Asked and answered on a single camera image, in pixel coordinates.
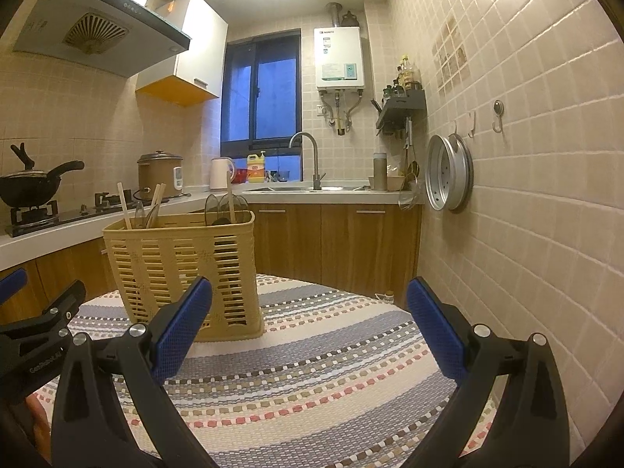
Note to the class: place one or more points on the beige round container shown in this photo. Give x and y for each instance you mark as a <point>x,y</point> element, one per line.
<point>392,183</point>

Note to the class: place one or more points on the dark wall spice rack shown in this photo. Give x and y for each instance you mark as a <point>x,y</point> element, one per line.
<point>399,107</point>

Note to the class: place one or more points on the striped woven mat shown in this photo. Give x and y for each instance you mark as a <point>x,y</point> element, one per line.
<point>292,375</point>

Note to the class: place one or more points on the tall cylindrical canister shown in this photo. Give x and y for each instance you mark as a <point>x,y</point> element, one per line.
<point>379,170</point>

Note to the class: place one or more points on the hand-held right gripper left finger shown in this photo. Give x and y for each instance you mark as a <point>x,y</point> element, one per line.
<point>183,321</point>

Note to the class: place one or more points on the beige plastic utensil basket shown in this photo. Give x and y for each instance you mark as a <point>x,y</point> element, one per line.
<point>161,253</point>

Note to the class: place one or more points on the person's left hand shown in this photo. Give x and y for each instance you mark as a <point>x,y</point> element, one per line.
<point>39,419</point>

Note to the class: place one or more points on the white gas water heater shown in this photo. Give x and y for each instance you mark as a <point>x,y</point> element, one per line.
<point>336,53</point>

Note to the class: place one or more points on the clear grey plastic spoon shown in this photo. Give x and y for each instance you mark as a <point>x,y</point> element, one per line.
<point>212,207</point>
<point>234,204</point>
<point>139,214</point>

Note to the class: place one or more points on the white wall cabinet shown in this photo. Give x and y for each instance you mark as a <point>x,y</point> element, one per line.
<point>200,48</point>

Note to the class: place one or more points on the metal flue pipe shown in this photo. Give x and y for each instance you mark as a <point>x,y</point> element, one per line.
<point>333,14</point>

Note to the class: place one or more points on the brown electric cooker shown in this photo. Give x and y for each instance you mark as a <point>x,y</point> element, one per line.
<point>158,175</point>

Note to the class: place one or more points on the red plastic container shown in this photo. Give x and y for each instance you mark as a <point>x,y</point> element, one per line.
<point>240,176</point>

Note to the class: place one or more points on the round metal steamer tray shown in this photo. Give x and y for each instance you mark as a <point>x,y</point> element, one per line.
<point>446,175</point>

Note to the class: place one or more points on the white wall hook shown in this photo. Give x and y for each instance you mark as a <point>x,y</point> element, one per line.
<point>470,124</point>

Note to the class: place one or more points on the hanging metal ladle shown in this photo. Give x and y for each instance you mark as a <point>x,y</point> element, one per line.
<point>412,156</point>

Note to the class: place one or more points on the yellow detergent bottle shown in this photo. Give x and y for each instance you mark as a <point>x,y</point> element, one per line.
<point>256,170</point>

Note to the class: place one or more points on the glass pot lid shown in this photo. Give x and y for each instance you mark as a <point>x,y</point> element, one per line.
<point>409,197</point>

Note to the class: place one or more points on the dark sauce bottle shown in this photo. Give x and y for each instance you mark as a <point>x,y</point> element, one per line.
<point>390,91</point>

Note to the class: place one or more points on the water heater pipes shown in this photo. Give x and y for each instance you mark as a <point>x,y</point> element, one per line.
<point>341,117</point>

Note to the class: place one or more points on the steel sink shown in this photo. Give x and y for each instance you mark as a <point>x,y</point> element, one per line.
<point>285,188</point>

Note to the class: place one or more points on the steel kitchen faucet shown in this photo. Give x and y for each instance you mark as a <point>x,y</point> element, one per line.
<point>316,165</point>

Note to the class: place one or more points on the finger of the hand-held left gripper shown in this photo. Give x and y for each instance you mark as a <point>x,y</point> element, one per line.
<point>12,282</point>
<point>61,307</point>

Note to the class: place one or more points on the black gas stove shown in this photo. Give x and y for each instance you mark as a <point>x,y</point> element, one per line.
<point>73,214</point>

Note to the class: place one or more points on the cooking oil bottle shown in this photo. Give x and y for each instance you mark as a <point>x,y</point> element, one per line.
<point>409,73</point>

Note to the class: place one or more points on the grey range hood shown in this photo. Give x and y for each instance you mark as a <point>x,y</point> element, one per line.
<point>97,34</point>

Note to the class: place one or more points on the black wok with lid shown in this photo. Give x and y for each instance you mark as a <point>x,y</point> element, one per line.
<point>24,187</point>

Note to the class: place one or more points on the wooden chopstick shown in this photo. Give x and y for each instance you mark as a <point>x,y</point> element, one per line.
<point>154,202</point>
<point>231,204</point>
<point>123,204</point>
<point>161,197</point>

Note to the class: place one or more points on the wooden base cabinet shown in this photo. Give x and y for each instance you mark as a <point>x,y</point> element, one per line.
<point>63,273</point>
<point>336,239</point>

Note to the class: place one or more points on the dark framed window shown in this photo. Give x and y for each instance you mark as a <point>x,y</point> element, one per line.
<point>273,97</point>

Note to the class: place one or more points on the metal wall hook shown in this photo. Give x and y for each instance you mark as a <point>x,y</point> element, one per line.
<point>497,109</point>

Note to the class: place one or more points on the white electric kettle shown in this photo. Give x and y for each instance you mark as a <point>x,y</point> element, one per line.
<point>219,175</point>

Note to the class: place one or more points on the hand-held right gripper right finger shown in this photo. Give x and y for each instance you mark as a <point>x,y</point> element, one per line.
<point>434,324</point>

